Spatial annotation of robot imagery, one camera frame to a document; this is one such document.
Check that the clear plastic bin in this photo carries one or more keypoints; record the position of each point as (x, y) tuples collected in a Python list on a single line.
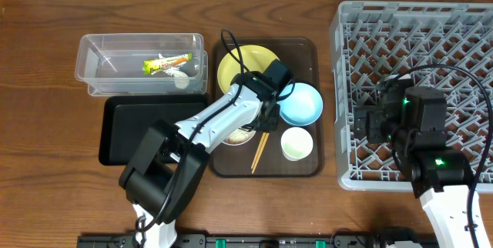
[(112, 64)]

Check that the brown serving tray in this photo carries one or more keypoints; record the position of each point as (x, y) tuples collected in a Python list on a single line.
[(300, 56)]

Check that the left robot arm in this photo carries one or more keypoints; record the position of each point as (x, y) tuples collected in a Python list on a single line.
[(162, 177)]

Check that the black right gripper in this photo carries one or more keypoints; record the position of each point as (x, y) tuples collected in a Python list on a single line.
[(371, 123)]

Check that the grey dishwasher rack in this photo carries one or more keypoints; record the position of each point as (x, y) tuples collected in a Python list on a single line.
[(447, 46)]

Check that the white cup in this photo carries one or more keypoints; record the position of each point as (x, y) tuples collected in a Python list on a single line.
[(296, 144)]

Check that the white bowl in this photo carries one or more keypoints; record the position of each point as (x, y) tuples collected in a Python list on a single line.
[(240, 138)]

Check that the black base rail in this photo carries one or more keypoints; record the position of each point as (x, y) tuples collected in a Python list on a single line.
[(343, 238)]

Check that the yellow green snack wrapper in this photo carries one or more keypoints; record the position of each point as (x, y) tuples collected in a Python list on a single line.
[(153, 66)]

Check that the crumpled white tissue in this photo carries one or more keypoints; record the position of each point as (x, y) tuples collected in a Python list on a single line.
[(181, 79)]

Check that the light blue bowl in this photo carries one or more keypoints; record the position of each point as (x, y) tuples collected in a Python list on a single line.
[(303, 106)]

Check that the yellow plate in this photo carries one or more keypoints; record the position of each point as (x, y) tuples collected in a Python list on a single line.
[(255, 58)]

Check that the black rectangular tray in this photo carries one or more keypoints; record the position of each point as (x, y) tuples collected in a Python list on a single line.
[(126, 119)]

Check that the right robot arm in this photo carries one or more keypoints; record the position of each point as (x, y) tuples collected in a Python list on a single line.
[(412, 120)]

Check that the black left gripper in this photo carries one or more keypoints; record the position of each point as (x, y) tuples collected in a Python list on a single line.
[(267, 120)]

